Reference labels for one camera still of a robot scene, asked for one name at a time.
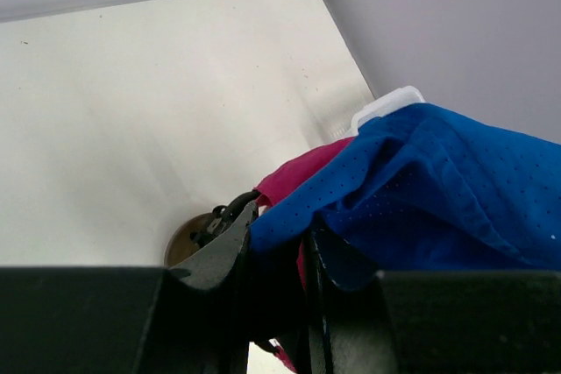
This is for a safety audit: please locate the white plastic perforated basket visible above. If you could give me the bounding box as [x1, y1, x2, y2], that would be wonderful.
[334, 86, 425, 140]

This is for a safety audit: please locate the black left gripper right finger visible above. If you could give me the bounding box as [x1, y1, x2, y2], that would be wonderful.
[304, 229, 560, 373]

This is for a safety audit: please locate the brown wooden round stand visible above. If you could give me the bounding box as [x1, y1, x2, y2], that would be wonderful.
[164, 213, 216, 267]

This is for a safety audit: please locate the blue cap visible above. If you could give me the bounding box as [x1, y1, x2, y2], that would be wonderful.
[251, 103, 560, 271]

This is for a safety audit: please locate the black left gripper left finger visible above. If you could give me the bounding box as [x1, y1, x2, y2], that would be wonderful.
[1, 202, 257, 373]

